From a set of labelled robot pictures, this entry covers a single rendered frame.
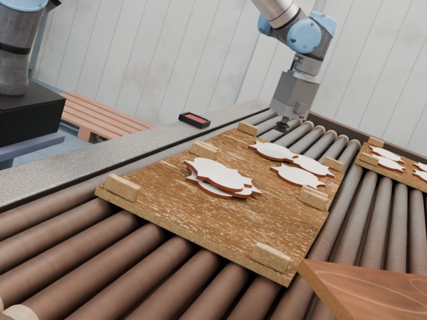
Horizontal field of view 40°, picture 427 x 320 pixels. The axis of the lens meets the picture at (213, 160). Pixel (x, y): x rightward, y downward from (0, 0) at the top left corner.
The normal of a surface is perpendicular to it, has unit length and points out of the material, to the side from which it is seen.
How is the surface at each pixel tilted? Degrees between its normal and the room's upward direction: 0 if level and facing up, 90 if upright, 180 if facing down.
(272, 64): 90
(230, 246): 0
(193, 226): 0
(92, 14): 90
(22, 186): 0
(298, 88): 90
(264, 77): 90
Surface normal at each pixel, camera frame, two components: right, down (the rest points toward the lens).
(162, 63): -0.27, 0.19
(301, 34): 0.19, 0.39
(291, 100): 0.52, 0.41
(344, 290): 0.33, -0.91
